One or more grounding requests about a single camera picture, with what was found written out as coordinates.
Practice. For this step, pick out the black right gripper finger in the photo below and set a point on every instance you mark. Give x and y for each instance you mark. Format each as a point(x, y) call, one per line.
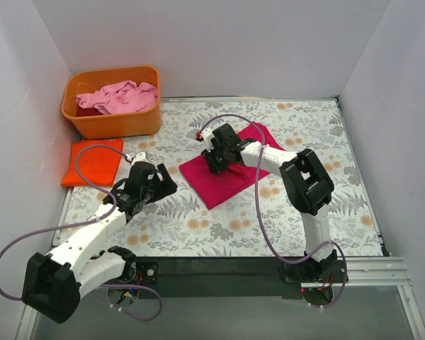
point(213, 165)
point(222, 164)

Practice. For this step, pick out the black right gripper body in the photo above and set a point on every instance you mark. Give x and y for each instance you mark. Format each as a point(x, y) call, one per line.
point(212, 160)

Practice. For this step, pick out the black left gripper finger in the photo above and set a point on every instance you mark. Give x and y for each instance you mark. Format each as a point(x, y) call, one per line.
point(159, 195)
point(167, 185)

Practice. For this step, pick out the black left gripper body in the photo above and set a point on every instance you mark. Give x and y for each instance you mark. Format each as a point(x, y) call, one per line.
point(161, 183)

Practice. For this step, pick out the magenta t shirt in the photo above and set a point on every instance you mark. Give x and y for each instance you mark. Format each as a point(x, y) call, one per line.
point(219, 184)

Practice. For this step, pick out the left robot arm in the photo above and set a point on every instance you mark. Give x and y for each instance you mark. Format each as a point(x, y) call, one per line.
point(56, 282)

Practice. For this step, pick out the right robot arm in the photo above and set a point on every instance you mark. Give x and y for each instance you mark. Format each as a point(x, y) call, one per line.
point(307, 184)

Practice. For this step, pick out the folded orange t shirt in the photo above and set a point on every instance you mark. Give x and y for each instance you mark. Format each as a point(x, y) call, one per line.
point(99, 164)

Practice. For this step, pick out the floral patterned table mat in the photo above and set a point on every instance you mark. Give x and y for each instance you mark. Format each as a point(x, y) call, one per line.
point(181, 225)

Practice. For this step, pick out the orange plastic basket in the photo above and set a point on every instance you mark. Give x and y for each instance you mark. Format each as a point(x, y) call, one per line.
point(97, 127)

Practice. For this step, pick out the pink crumpled t shirt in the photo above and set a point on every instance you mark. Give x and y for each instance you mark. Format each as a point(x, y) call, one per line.
point(123, 97)

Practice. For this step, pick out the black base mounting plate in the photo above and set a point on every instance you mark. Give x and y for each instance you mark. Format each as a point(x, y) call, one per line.
point(220, 277)

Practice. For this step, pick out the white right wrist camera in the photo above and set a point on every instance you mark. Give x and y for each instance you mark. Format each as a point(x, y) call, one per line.
point(207, 137)

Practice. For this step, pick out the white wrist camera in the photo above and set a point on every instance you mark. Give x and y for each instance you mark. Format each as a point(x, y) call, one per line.
point(139, 159)
point(207, 137)

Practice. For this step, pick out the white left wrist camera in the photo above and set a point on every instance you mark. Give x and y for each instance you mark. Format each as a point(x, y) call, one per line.
point(139, 159)

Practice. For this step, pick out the aluminium frame rail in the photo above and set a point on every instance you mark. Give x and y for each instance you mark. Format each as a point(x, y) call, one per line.
point(376, 302)

